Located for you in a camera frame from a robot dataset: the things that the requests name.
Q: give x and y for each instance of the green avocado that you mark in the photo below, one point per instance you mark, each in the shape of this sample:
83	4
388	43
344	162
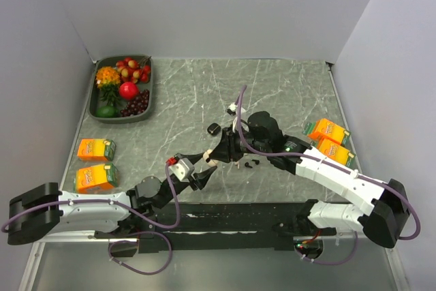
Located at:
107	112

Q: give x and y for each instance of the black earbud charging case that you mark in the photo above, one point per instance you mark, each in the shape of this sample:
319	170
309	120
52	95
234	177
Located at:
213	129

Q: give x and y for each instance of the red cherry bunch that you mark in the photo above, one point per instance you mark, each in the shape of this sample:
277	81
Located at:
134	70

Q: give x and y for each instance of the red apple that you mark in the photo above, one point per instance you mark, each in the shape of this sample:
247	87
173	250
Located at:
128	90

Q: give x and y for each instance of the dark grey fruit tray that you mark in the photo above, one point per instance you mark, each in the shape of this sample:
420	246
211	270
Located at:
109	95

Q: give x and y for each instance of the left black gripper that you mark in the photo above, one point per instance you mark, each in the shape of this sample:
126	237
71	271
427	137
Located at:
200	178

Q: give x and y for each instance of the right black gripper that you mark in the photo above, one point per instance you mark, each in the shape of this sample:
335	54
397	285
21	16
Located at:
227	150

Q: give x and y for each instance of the orange juice box upper right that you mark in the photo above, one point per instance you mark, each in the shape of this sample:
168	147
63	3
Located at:
326	129

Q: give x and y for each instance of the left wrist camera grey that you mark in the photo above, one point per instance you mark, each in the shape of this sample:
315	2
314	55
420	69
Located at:
179	169

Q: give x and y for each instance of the orange juice box lower left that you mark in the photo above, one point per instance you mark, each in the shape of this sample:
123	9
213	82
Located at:
97	178

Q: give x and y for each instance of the beige earbud charging case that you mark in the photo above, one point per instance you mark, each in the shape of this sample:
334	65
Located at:
207	158

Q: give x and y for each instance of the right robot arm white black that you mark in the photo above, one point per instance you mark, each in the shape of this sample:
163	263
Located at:
375	208

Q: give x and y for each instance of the orange juice box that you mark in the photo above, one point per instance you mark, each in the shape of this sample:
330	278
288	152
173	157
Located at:
326	129
97	178
97	150
336	152

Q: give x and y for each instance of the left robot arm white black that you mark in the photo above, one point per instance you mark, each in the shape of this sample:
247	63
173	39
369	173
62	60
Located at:
46	210

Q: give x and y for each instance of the orange juice box upper left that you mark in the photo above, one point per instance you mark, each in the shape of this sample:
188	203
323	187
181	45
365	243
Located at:
97	150

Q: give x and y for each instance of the dark grape bunch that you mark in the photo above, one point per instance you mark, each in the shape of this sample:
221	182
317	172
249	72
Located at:
137	105

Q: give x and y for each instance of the orange juice box lower right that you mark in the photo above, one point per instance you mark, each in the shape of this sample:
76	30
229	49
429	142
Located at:
336	152

